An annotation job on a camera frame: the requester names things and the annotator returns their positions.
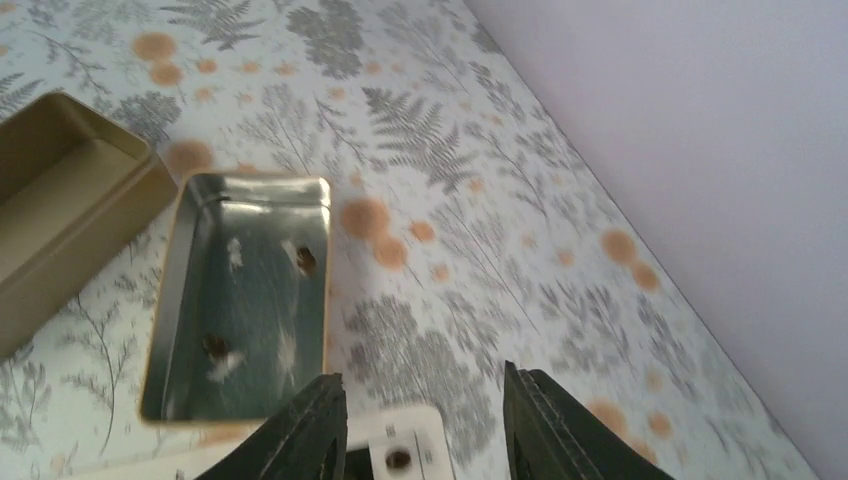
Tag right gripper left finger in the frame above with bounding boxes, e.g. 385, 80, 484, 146
198, 373, 348, 480

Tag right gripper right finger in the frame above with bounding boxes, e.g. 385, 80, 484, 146
503, 361, 672, 480

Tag gold tin with dark pieces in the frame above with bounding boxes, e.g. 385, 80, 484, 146
139, 170, 332, 426

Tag wooden chessboard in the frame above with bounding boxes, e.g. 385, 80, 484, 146
68, 404, 455, 479

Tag floral patterned table mat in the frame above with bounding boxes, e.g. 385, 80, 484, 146
1, 1, 813, 479

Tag empty gold tin lid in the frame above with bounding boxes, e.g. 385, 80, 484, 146
1, 92, 177, 358

